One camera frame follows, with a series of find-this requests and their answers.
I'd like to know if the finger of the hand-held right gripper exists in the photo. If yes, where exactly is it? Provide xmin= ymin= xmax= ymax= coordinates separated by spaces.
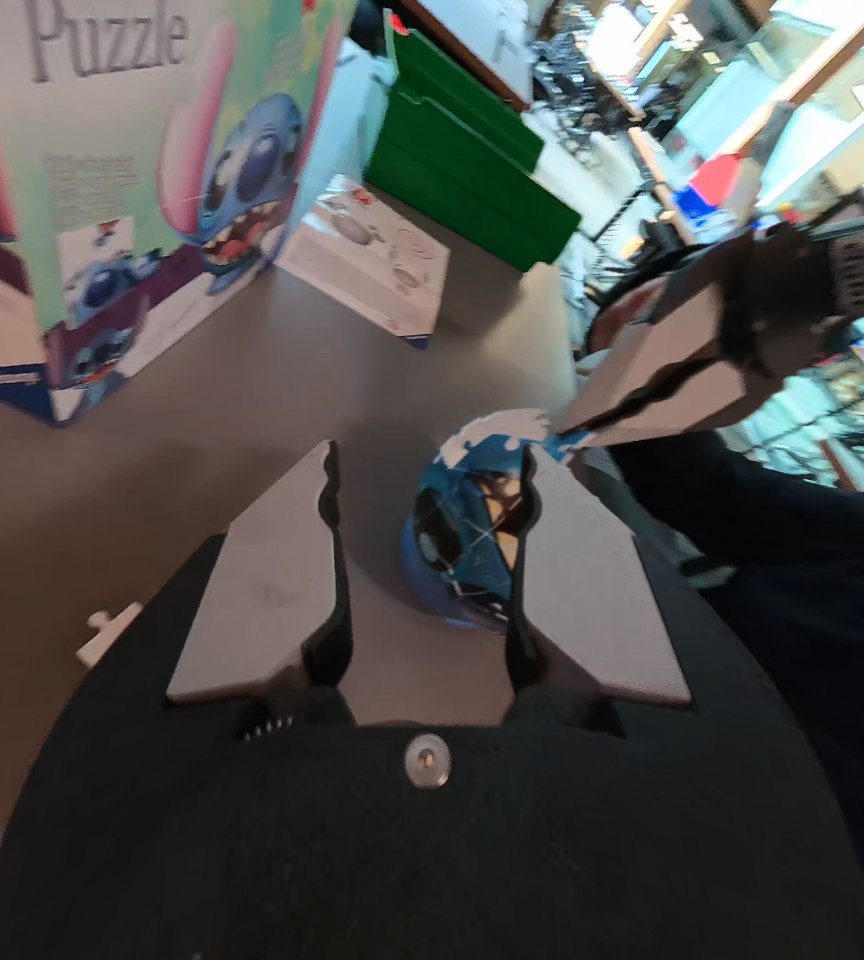
xmin=563 ymin=360 xmax=748 ymax=451
xmin=563 ymin=232 xmax=751 ymax=429

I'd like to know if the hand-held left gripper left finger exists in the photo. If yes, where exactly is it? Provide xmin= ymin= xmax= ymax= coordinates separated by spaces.
xmin=167 ymin=440 xmax=354 ymax=704

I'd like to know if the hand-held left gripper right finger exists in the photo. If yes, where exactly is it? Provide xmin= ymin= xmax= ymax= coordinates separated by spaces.
xmin=505 ymin=446 xmax=693 ymax=708

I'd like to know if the cartoon printed puzzle box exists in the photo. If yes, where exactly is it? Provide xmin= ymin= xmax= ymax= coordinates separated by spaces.
xmin=0 ymin=0 xmax=361 ymax=429

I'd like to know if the white instruction leaflet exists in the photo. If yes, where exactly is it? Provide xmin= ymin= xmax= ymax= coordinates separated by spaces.
xmin=274 ymin=174 xmax=451 ymax=350

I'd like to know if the person's dark clothing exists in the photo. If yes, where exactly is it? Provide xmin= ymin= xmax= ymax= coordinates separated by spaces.
xmin=604 ymin=431 xmax=864 ymax=960

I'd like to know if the person's right hand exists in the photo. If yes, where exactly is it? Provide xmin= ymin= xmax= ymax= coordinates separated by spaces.
xmin=589 ymin=281 xmax=665 ymax=354

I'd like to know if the green plastic bin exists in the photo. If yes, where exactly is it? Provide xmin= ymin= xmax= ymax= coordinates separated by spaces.
xmin=363 ymin=15 xmax=583 ymax=273

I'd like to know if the group of white puzzle pieces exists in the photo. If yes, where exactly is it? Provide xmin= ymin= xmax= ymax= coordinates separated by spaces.
xmin=0 ymin=587 xmax=144 ymax=670

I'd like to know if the blue puzzle ball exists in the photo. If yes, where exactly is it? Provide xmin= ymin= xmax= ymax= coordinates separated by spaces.
xmin=400 ymin=408 xmax=590 ymax=635

